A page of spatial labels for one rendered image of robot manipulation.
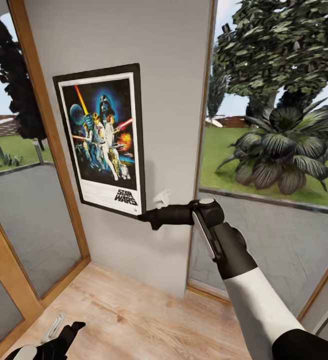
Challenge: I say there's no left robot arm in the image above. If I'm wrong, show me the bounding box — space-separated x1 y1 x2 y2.
4 312 86 360

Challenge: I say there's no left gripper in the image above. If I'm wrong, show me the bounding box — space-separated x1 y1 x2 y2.
47 321 86 360

